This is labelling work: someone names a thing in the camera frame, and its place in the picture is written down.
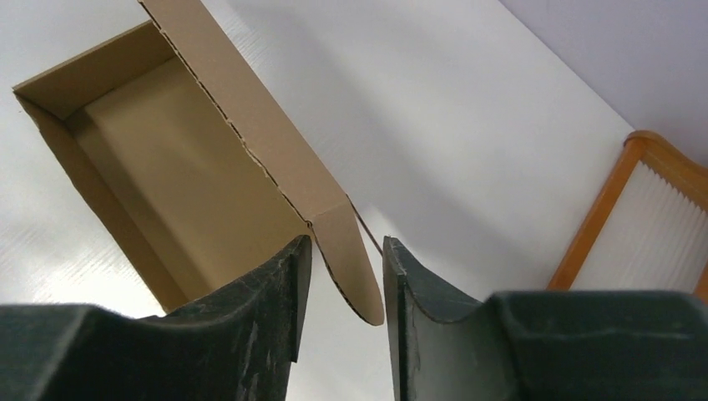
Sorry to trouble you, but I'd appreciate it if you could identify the orange wooden tiered rack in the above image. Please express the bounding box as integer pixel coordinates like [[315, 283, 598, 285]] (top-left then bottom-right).
[[547, 130, 707, 301]]

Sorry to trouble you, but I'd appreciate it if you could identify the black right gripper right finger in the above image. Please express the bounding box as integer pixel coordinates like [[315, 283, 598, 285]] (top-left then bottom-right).
[[382, 236, 707, 400]]

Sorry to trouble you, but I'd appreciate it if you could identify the brown cardboard box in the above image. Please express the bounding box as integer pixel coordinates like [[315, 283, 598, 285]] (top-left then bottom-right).
[[13, 1, 384, 326]]

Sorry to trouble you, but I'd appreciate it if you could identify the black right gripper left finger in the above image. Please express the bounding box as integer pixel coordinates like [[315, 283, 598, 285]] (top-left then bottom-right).
[[1, 236, 312, 400]]

